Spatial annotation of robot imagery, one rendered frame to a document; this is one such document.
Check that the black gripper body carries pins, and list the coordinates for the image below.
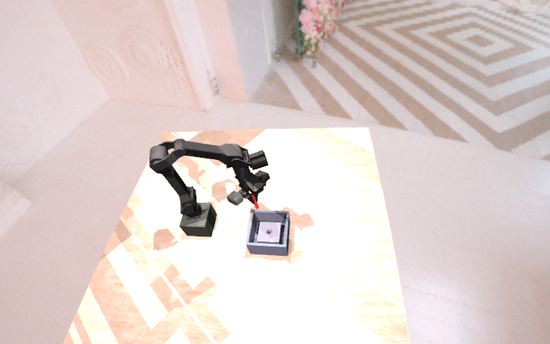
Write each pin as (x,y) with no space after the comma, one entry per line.
(236,198)

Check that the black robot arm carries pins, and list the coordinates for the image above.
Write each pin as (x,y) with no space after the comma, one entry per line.
(230,154)

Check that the white square plate with hole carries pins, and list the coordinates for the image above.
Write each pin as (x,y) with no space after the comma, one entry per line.
(269,233)

